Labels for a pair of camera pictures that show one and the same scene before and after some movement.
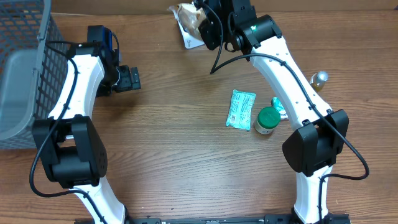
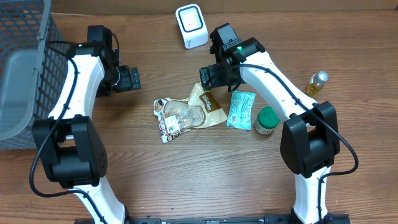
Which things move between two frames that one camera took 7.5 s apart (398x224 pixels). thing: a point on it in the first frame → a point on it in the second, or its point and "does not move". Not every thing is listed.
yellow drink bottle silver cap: x=318 y=79 does not move
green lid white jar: x=267 y=119 does not move
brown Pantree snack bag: x=191 y=17 → x=176 y=116
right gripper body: x=216 y=38 → x=221 y=77
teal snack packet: x=240 y=109 does not move
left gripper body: x=128 y=78 does not move
